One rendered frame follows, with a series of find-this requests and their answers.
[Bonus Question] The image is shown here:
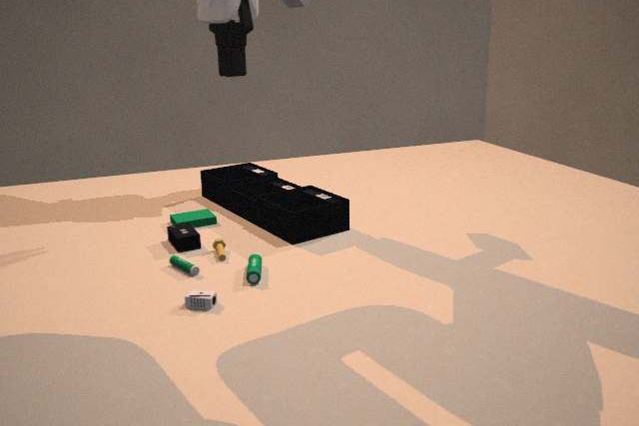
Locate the brass hex bolt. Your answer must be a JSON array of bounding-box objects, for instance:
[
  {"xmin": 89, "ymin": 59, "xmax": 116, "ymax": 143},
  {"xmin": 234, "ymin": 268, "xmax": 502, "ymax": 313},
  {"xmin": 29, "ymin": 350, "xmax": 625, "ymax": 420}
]
[{"xmin": 213, "ymin": 238, "xmax": 226, "ymax": 261}]

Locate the grey pencil sharpener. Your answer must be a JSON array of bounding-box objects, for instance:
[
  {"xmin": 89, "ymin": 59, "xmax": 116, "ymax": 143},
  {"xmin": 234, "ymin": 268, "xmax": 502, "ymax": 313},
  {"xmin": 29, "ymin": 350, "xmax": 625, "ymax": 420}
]
[{"xmin": 185, "ymin": 289, "xmax": 218, "ymax": 310}]

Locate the black rack of three bins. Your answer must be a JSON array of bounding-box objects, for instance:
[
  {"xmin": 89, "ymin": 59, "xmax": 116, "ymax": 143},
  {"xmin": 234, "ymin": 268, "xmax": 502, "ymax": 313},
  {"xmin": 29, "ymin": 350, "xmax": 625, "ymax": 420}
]
[{"xmin": 201, "ymin": 163, "xmax": 349, "ymax": 244}]

